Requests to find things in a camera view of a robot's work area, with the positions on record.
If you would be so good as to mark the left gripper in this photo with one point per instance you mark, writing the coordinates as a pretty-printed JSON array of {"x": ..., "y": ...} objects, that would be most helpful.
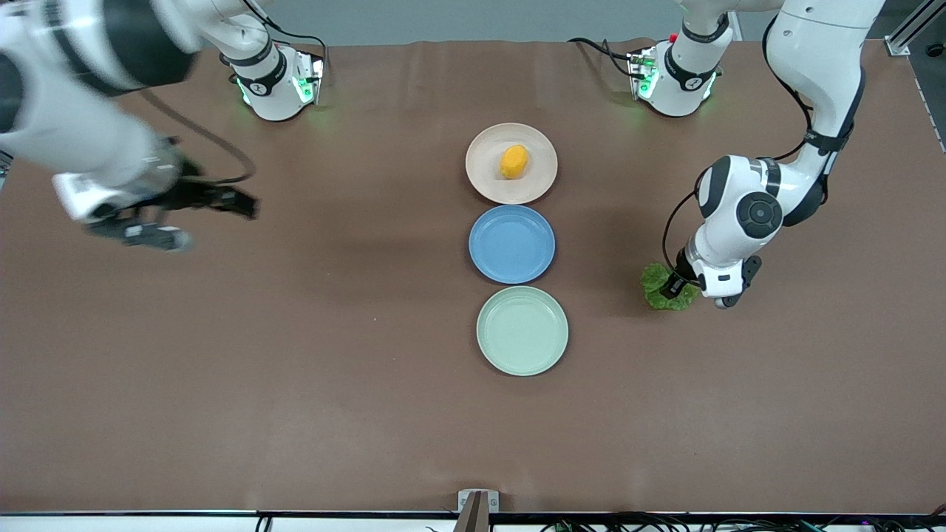
[{"x": 675, "y": 284}]

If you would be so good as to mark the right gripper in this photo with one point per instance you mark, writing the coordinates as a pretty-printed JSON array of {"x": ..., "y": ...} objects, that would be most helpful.
[{"x": 194, "y": 195}]

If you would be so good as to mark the green lettuce leaf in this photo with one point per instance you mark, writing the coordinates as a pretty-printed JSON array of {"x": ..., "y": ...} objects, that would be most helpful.
[{"x": 654, "y": 297}]

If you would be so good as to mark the yellow lemon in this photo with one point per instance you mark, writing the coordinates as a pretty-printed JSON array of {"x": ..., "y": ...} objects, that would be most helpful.
[{"x": 514, "y": 162}]

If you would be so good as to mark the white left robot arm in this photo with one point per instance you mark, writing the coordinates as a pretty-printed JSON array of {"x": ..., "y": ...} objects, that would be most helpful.
[{"x": 813, "y": 66}]

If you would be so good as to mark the pale green round plate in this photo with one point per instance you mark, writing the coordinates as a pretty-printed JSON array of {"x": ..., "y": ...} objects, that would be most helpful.
[{"x": 522, "y": 332}]

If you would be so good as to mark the blue round plate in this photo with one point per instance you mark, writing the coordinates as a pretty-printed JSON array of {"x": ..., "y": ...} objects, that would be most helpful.
[{"x": 511, "y": 244}]

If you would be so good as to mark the brown table cover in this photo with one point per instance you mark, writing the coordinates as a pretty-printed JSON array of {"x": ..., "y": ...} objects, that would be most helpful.
[{"x": 295, "y": 369}]

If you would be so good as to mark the beige round plate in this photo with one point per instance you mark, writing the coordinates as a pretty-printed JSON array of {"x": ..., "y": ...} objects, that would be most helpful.
[{"x": 484, "y": 177}]

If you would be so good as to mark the camera mount post with bracket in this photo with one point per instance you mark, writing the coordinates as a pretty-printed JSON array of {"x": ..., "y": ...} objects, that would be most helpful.
[{"x": 479, "y": 511}]

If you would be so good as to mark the aluminium frame profile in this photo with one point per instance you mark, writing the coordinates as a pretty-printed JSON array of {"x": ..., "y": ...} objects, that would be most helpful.
[{"x": 913, "y": 26}]

